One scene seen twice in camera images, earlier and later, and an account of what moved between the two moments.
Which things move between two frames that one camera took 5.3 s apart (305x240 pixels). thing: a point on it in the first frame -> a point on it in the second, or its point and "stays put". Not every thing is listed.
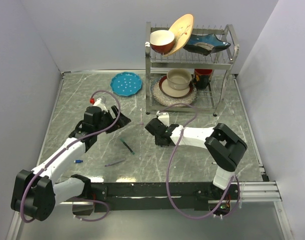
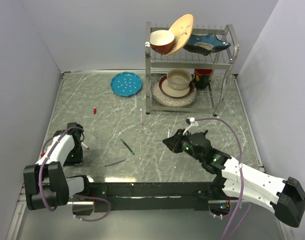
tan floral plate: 182,27 stays put
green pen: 130,149 stays put
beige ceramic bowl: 179,79 stays put
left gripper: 122,121 -> 77,160
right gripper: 157,142 -> 173,143
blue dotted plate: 126,84 stays put
